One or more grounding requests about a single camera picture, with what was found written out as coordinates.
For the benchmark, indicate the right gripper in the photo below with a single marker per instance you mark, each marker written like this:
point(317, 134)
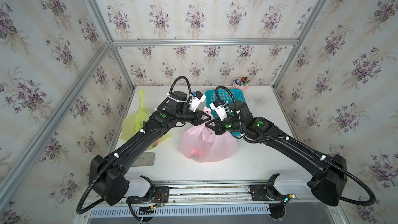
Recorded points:
point(217, 128)

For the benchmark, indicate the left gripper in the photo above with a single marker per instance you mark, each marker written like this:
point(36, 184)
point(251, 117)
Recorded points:
point(198, 117)

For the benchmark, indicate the pink plastic bag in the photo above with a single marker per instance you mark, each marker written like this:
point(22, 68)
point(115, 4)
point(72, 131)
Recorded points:
point(201, 144)

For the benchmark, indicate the yellow-green plastic bag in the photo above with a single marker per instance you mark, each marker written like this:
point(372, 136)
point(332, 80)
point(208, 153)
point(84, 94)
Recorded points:
point(133, 123)

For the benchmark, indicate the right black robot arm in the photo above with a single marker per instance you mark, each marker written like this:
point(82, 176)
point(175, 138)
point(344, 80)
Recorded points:
point(329, 174)

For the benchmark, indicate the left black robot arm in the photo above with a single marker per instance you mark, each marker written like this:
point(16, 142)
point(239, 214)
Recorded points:
point(106, 176)

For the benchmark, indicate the teal plastic basket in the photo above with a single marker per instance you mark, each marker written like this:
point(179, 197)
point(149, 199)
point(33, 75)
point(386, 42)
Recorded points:
point(224, 95)

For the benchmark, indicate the pink pen cup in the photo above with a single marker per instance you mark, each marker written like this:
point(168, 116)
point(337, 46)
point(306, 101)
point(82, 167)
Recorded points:
point(241, 83)

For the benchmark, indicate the grey eraser block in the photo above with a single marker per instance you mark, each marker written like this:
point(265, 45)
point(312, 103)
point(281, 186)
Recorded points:
point(147, 159)

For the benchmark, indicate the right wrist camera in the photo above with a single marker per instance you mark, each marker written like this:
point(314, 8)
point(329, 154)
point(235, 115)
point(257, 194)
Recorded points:
point(220, 107)

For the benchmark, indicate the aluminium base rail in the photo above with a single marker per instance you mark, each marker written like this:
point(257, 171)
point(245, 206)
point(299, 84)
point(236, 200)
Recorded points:
point(189, 192)

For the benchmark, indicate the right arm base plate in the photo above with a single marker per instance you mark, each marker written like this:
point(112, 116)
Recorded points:
point(268, 192)

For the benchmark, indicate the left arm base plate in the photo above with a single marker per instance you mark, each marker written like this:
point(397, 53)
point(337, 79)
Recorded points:
point(159, 195)

